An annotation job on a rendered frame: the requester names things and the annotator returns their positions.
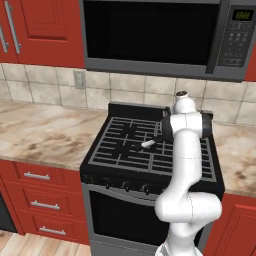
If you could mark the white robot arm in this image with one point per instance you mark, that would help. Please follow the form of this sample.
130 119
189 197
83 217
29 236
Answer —
186 186

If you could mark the black gas stove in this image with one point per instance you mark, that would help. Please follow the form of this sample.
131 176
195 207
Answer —
133 156

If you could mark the black stove knob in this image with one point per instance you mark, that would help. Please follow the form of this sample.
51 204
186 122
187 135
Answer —
126 186
146 189
106 183
87 179

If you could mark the red drawer front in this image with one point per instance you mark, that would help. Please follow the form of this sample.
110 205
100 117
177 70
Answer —
66 208
63 178
73 233

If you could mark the black oven door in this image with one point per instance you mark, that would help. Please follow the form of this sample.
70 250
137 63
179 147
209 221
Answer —
126 220

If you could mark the grey microwave oven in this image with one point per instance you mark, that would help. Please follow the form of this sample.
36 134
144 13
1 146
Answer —
153 36

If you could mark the black microwave door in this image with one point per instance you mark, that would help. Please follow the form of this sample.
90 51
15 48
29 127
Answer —
150 31

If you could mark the red wide upper cupboard door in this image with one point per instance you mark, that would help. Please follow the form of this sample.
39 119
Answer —
50 30

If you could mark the red upper cupboard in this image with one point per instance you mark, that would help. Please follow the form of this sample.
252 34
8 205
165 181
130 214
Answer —
251 65

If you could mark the red lower cupboard door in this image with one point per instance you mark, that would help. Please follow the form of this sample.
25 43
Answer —
236 226

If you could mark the dark dishwasher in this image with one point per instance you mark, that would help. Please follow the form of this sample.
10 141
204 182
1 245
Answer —
6 215

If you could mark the red narrow upper cupboard door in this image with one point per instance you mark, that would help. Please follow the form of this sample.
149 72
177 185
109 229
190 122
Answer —
3 20

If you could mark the grey wall socket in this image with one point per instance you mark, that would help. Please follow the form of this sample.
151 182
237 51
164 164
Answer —
79 79

